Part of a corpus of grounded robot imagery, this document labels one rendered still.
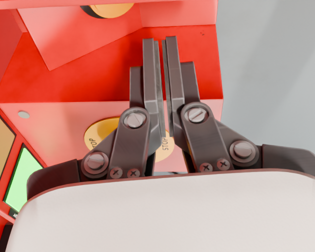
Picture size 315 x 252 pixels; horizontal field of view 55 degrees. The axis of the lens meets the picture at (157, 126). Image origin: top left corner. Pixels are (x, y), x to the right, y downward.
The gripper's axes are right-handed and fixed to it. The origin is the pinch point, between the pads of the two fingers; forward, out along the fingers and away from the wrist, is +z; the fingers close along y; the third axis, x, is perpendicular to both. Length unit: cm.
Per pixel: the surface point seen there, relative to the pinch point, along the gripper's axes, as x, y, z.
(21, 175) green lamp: -10.0, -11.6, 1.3
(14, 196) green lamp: -9.9, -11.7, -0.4
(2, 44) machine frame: -18.0, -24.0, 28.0
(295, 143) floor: -138, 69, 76
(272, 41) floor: -66, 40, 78
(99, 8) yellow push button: -0.8, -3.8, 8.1
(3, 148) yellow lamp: -6.7, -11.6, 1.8
